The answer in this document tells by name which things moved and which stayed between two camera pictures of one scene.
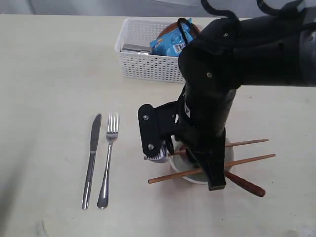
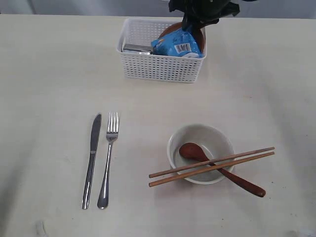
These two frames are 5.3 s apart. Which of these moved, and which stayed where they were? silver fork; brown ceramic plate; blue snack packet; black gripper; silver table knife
Moved: black gripper
Stayed: blue snack packet; brown ceramic plate; silver fork; silver table knife
